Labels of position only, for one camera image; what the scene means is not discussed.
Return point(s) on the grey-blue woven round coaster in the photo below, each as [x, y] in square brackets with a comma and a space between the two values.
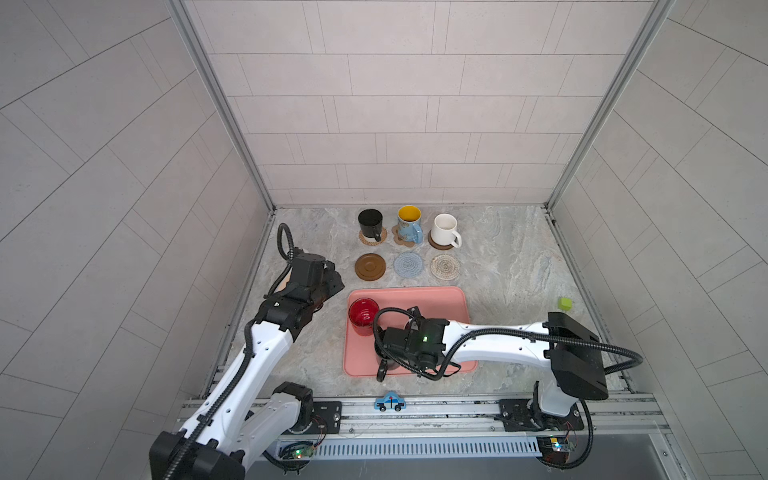
[408, 265]

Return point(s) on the right circuit board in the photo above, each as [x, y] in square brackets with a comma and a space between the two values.
[556, 450]

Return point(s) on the left circuit board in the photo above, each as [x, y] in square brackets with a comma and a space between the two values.
[297, 451]

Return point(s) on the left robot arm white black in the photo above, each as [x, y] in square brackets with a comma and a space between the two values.
[223, 438]

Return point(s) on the blue toy car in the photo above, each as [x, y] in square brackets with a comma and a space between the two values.
[390, 401]

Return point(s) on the multicolour woven round coaster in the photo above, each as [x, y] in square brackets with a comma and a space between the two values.
[445, 267]

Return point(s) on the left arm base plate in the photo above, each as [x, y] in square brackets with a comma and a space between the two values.
[325, 419]

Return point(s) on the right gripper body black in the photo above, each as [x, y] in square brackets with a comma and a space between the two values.
[412, 361]

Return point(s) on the ventilation grille strip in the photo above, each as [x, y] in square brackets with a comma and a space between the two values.
[429, 448]

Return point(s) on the white mug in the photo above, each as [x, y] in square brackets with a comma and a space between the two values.
[444, 231]

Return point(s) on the circuit board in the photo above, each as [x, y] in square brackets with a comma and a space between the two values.
[556, 450]
[297, 451]

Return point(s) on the paw shaped cork coaster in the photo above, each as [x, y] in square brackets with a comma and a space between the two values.
[399, 240]

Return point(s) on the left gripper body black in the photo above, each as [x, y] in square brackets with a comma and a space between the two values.
[327, 283]

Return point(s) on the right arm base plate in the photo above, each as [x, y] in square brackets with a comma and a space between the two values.
[517, 415]

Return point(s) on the dark brown wooden coaster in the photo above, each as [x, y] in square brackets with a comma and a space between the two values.
[370, 267]

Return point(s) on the green small cube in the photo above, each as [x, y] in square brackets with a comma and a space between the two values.
[565, 304]

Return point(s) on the yellow inside mug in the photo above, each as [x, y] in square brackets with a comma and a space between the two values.
[409, 224]

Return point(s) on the black mug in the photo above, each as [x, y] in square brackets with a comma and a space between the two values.
[385, 365]
[371, 224]

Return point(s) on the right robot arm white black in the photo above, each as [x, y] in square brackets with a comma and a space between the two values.
[577, 362]

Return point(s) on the woven rattan round coaster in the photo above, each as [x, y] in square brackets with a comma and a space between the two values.
[370, 241]

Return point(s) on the pink rectangular tray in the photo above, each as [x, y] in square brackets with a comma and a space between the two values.
[360, 359]

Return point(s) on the black mug front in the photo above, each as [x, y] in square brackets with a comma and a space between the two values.
[385, 365]

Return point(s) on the red mug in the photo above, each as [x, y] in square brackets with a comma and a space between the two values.
[361, 315]

